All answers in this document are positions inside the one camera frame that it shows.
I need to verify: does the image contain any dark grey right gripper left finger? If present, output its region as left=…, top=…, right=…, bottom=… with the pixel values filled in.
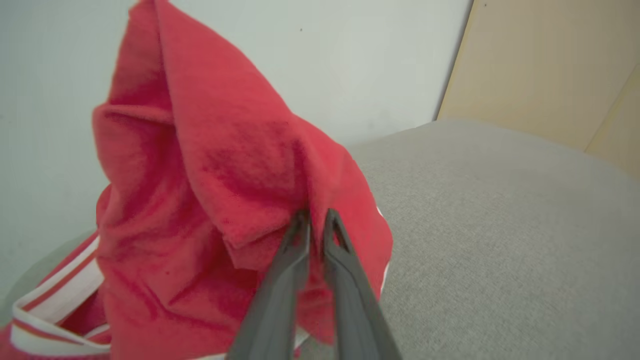
left=227, top=209, right=312, bottom=360

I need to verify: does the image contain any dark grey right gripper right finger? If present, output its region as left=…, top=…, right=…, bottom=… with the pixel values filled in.
left=322, top=208, right=404, bottom=360

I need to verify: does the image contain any red jersey with striped trim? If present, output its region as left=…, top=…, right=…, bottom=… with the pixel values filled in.
left=0, top=0, right=394, bottom=360

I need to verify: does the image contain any beige wooden panel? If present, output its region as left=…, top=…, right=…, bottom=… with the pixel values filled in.
left=436, top=0, right=640, bottom=182

